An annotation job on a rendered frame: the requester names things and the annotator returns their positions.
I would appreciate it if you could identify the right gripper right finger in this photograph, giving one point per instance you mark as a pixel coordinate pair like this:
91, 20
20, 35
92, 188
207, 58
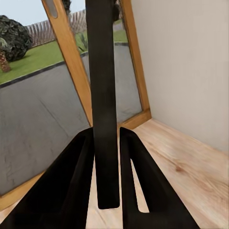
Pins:
166, 209

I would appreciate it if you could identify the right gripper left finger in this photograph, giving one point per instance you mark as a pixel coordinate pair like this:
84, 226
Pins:
60, 198

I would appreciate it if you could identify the door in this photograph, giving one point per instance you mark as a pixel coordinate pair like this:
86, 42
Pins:
45, 94

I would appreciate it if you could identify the poster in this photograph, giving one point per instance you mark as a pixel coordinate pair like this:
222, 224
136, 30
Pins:
99, 20

